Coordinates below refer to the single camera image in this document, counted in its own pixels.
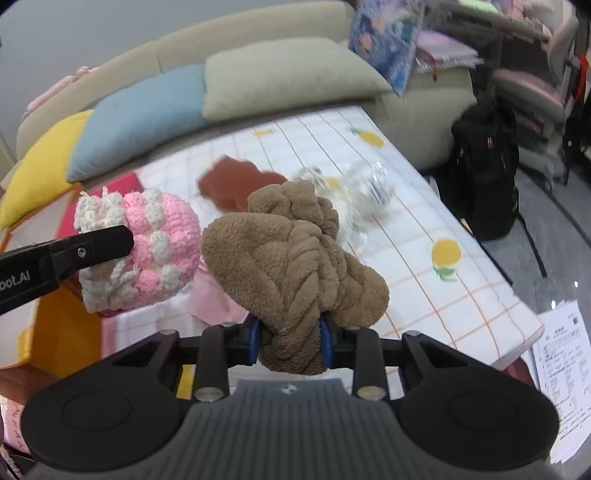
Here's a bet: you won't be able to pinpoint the blue patterned bag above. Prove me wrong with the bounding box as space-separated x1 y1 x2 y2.
349 0 426 96

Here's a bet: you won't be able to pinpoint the red brown sponge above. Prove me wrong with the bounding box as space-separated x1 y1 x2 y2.
197 155 287 212

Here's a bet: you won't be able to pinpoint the pink desk chair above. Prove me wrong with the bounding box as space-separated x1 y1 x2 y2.
492 8 583 126

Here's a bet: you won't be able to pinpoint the pink white crochet item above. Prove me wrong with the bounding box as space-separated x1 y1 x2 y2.
73 188 201 314

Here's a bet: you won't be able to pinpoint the brown fluffy plush towel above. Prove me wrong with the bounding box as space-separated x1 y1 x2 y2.
201 180 390 376

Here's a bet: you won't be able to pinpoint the beige sofa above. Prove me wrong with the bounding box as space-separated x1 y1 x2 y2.
16 1 476 170

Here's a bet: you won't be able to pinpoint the yellow cushion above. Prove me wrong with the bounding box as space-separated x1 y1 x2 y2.
1 109 94 229

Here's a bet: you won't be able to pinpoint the black backpack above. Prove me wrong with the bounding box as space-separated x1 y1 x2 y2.
438 96 549 278

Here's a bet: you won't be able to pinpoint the blue cushion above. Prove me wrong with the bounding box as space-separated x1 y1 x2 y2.
66 64 208 183

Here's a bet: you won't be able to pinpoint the orange cardboard box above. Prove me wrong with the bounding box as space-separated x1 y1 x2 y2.
0 184 205 402

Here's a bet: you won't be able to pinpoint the grey green cushion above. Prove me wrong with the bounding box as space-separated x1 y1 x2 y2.
202 37 392 121

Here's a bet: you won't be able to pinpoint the white printed paper sheets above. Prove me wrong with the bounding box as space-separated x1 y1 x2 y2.
526 300 590 464

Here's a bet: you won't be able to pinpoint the clear plastic bag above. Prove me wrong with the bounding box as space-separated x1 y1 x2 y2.
293 162 394 252

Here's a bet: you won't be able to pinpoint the cluttered desk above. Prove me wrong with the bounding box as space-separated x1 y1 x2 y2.
424 1 577 89

